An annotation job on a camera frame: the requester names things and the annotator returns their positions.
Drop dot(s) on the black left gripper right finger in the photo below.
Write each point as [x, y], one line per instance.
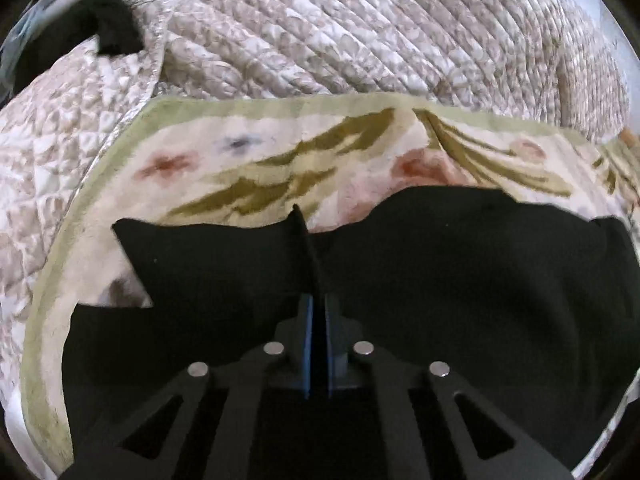
[430, 422]

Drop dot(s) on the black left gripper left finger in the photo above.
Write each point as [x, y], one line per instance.
[142, 408]

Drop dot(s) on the black pants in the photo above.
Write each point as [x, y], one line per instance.
[535, 307]

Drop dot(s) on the floral fleece blanket green border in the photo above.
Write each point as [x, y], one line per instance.
[246, 163]

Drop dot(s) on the beige floral quilted bedspread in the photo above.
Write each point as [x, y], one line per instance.
[535, 59]

